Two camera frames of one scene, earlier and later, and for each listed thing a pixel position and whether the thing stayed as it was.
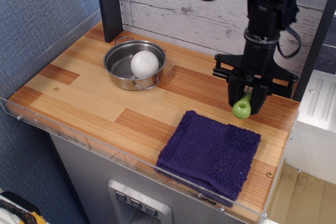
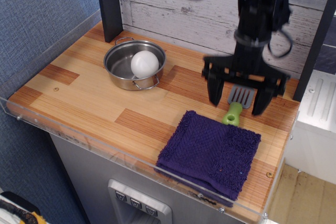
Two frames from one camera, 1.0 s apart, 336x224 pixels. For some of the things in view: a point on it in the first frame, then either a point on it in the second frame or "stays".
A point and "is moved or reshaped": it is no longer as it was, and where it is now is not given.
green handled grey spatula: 241,108 is moved or reshaped
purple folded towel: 214,158 stays
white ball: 144,63 stays
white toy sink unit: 312,148 stays
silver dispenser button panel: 130,205 stays
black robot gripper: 257,71 → 248,66
